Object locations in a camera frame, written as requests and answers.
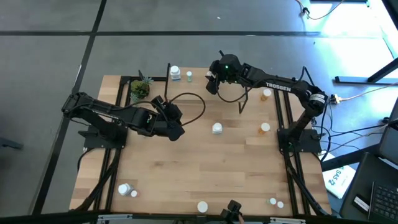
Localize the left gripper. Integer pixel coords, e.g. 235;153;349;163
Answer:
150;95;186;142

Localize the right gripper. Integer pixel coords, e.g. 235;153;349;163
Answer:
205;49;245;96

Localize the white bottle blue label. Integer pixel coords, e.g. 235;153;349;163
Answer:
169;65;182;81

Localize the potted succulent plant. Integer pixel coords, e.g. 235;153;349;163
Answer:
129;70;154;106

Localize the large translucent white bottle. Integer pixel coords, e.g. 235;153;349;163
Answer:
117;182;134;197

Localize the black desk foot bar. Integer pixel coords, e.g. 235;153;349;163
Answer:
322;146;382;172
334;57;398;85

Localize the white box with blue print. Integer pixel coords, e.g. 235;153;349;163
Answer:
322;151;357;200

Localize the grey chair foot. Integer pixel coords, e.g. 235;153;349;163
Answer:
0;136;24;151

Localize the dark grey side table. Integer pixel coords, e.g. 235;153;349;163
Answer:
338;152;398;224

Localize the dark grey screen panel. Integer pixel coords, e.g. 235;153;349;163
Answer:
377;98;398;166

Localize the black box white label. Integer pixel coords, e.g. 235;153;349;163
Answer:
351;194;371;213

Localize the black keyboard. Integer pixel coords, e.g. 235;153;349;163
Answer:
368;181;398;224

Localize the wooden shelf black frame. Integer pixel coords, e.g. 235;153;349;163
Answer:
164;63;249;114

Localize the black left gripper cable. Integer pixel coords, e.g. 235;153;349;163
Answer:
167;91;206;127

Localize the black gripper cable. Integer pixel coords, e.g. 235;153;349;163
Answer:
167;91;206;127
216;85;249;104

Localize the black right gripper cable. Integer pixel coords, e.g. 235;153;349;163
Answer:
216;85;249;104

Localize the black aluminium table frame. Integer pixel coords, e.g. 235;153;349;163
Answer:
71;75;333;224

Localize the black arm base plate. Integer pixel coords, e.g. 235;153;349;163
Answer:
277;128;322;153
77;123;128;149

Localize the thin orange floor cable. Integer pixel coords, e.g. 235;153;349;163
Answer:
295;0;346;21

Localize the silver metal bracket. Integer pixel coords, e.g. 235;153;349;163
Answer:
269;217;307;224
97;213;133;223

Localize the black floor cable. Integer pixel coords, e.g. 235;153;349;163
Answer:
320;123;389;138

